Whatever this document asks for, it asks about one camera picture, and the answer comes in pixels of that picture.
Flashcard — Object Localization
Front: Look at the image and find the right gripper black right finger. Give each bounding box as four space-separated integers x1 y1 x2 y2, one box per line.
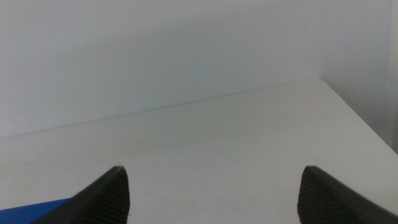
297 165 398 224

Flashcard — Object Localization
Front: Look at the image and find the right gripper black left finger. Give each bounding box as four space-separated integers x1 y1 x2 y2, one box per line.
30 165 131 224

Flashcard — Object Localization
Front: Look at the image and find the blue mat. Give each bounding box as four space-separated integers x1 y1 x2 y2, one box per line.
0 198 72 224

